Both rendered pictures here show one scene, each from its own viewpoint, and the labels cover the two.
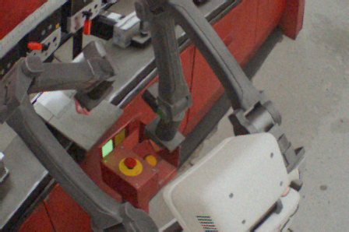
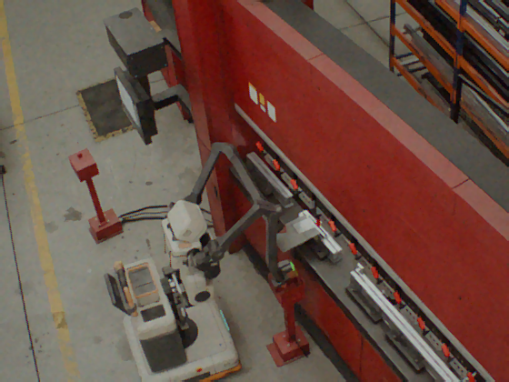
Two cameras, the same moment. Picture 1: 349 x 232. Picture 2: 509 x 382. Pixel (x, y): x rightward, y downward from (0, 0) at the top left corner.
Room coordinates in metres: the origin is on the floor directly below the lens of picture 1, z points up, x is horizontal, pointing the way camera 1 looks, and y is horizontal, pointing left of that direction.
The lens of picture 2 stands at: (2.67, -2.27, 4.46)
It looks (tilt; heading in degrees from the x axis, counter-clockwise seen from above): 45 degrees down; 126
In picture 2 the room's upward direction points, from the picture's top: 7 degrees counter-clockwise
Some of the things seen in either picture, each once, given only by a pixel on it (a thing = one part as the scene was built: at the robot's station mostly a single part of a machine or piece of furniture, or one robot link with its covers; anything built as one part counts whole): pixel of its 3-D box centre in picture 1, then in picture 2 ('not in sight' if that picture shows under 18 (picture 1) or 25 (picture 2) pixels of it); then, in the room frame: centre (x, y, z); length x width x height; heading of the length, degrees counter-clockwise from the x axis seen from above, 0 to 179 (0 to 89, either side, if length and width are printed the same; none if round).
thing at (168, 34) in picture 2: not in sight; (166, 50); (-0.14, 0.81, 1.66); 0.40 x 0.24 x 0.07; 151
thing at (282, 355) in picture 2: not in sight; (287, 345); (1.08, 0.07, 0.06); 0.25 x 0.20 x 0.12; 54
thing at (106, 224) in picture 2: not in sight; (94, 195); (-0.78, 0.36, 0.41); 0.25 x 0.20 x 0.83; 61
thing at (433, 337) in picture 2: not in sight; (439, 329); (2.16, -0.14, 1.26); 0.15 x 0.09 x 0.17; 151
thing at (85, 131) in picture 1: (72, 110); (294, 233); (1.06, 0.29, 1.00); 0.26 x 0.18 x 0.01; 61
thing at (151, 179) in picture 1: (138, 163); (285, 283); (1.10, 0.10, 0.75); 0.20 x 0.16 x 0.18; 144
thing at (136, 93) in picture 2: not in sight; (136, 103); (-0.21, 0.50, 1.42); 0.45 x 0.12 x 0.36; 148
